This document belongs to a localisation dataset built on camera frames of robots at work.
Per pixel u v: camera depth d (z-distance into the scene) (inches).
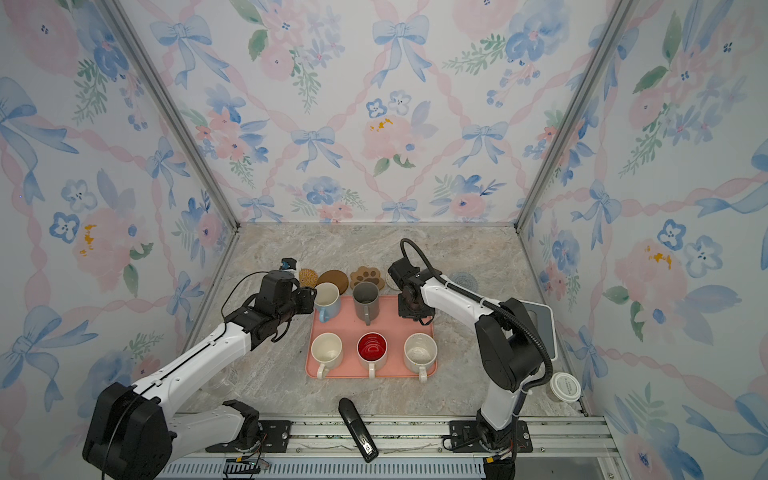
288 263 29.4
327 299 37.1
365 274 41.7
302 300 29.6
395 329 36.1
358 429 28.1
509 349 18.5
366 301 33.9
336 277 40.8
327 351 33.7
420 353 33.8
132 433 15.3
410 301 28.0
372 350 33.8
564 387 29.6
